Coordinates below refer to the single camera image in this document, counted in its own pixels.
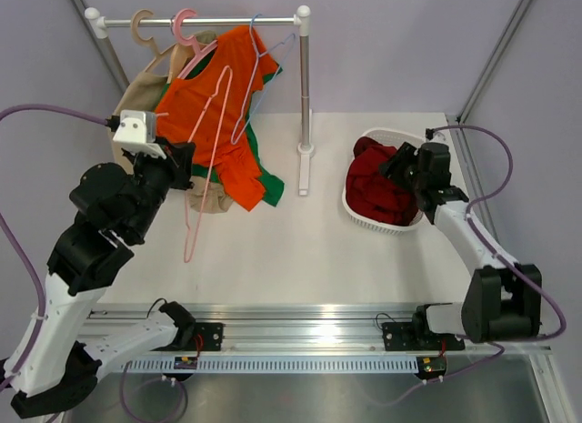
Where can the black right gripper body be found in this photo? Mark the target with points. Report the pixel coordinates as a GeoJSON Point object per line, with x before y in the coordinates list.
{"type": "Point", "coordinates": [407, 170]}

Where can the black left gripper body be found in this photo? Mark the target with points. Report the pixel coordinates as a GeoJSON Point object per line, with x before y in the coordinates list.
{"type": "Point", "coordinates": [155, 176]}

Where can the dark red t shirt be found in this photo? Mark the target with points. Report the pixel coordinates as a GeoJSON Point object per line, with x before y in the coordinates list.
{"type": "Point", "coordinates": [372, 196]}

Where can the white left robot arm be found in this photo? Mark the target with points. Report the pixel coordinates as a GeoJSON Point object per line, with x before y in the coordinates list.
{"type": "Point", "coordinates": [51, 371]}

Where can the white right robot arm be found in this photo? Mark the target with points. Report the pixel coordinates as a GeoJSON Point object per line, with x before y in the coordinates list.
{"type": "Point", "coordinates": [502, 302]}

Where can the orange t shirt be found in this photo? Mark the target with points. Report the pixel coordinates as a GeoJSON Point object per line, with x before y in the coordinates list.
{"type": "Point", "coordinates": [185, 98]}

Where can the green t shirt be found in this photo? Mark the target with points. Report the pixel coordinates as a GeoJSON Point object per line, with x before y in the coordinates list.
{"type": "Point", "coordinates": [274, 186]}

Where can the white plastic laundry basket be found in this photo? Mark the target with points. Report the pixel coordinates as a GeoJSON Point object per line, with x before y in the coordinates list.
{"type": "Point", "coordinates": [386, 137]}

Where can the white metal clothes rack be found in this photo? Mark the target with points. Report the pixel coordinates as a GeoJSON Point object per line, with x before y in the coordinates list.
{"type": "Point", "coordinates": [301, 20]}

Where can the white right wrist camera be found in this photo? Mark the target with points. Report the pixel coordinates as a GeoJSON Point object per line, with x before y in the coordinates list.
{"type": "Point", "coordinates": [438, 136]}

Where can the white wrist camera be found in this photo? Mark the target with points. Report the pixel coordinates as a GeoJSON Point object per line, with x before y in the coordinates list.
{"type": "Point", "coordinates": [438, 136]}
{"type": "Point", "coordinates": [136, 133]}

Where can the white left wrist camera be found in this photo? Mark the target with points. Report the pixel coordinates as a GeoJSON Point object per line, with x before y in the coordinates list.
{"type": "Point", "coordinates": [136, 133]}

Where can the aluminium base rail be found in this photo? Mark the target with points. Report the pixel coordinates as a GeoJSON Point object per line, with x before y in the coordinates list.
{"type": "Point", "coordinates": [281, 329]}

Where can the white slotted cable duct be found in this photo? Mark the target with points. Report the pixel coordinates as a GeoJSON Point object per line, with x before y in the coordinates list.
{"type": "Point", "coordinates": [277, 365]}

